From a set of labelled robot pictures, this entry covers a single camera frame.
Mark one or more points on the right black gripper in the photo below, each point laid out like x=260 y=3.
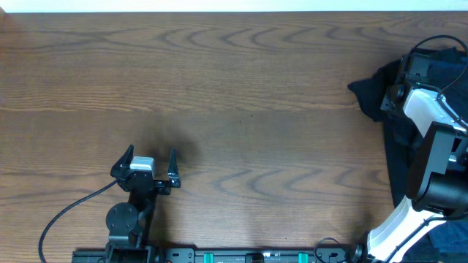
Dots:
x=386 y=105

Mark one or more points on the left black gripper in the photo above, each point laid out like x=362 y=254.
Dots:
x=121 y=172

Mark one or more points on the dark teal t-shirt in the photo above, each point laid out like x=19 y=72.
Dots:
x=401 y=137

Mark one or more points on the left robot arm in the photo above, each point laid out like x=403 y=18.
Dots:
x=129 y=222

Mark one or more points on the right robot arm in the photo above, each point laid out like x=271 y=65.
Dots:
x=436 y=187

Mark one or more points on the blue garment in pile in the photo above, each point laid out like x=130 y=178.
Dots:
x=451 y=237

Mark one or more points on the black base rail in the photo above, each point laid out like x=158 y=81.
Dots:
x=325 y=251

